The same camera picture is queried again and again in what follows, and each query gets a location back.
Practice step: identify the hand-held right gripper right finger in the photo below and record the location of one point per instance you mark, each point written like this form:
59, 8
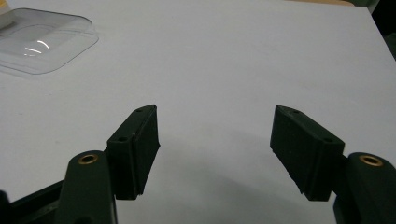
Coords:
306, 152

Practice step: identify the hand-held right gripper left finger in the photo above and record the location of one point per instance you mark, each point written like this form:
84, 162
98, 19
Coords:
132, 152

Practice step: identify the clear plastic lid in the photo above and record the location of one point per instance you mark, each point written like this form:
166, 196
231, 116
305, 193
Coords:
43, 42

